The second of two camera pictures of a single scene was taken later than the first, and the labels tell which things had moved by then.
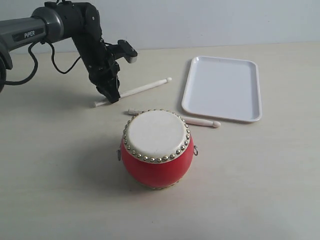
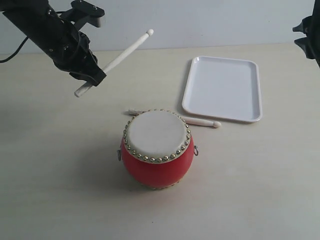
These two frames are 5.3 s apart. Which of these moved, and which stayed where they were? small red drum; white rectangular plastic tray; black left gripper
Moved: black left gripper
Stayed: small red drum; white rectangular plastic tray
